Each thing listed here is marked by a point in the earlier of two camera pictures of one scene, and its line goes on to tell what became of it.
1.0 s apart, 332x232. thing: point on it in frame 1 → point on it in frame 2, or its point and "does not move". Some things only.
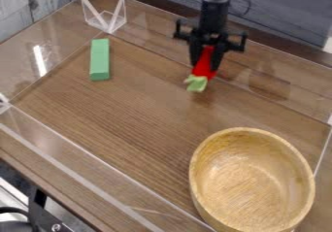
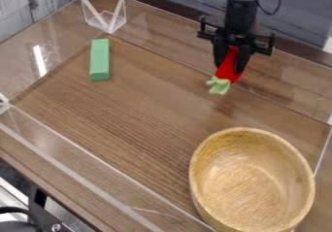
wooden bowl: x=252 y=182 does not move
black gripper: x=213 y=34 → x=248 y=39
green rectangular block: x=100 y=59 does not move
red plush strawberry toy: x=203 y=72 → x=225 y=75
